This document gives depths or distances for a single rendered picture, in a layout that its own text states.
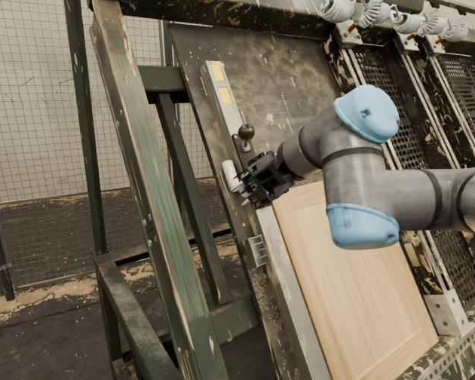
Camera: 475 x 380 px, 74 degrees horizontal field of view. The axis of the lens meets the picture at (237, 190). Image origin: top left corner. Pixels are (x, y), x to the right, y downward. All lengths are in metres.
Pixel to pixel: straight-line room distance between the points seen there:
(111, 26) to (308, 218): 0.68
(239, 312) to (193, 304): 0.17
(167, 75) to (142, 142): 0.28
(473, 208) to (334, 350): 0.59
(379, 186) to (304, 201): 0.53
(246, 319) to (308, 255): 0.23
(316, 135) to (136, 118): 0.43
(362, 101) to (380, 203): 0.12
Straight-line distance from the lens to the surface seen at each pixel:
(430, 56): 1.80
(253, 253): 0.76
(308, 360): 0.83
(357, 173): 0.39
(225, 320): 0.79
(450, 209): 0.43
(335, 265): 0.93
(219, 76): 0.90
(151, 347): 1.23
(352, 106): 0.40
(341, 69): 1.26
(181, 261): 0.66
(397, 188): 0.40
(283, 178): 0.48
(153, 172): 0.69
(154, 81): 0.91
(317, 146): 0.44
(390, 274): 1.10
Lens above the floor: 1.63
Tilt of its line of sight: 18 degrees down
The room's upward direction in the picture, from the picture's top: straight up
